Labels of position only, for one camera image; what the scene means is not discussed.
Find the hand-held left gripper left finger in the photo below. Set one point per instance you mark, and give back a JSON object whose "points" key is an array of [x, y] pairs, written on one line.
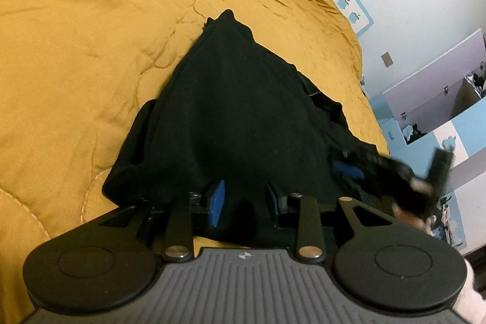
{"points": [[217, 202]]}

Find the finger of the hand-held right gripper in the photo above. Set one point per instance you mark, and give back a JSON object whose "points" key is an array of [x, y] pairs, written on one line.
{"points": [[347, 171]]}

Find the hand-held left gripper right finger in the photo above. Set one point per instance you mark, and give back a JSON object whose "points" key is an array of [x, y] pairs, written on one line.
{"points": [[274, 203]]}

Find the black long-sleeved sweater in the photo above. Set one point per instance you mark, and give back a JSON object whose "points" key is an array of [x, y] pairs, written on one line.
{"points": [[235, 111]]}

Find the person's right hand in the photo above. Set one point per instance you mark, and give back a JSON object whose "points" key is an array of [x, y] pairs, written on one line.
{"points": [[408, 218]]}

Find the blue drawer unit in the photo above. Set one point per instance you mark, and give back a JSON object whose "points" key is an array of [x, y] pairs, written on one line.
{"points": [[393, 136]]}

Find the blue and white wardrobe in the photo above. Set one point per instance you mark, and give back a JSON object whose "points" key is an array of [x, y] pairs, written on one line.
{"points": [[467, 130]]}

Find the pale wardrobe door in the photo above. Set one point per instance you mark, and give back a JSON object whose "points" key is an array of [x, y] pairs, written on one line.
{"points": [[425, 85]]}

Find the person's white clothing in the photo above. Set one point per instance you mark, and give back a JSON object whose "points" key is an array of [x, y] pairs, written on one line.
{"points": [[472, 293]]}

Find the yellow quilted blanket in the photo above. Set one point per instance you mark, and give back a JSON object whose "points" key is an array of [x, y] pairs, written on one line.
{"points": [[76, 43]]}

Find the wall light switch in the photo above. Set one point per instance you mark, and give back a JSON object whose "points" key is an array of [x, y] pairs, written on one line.
{"points": [[387, 59]]}

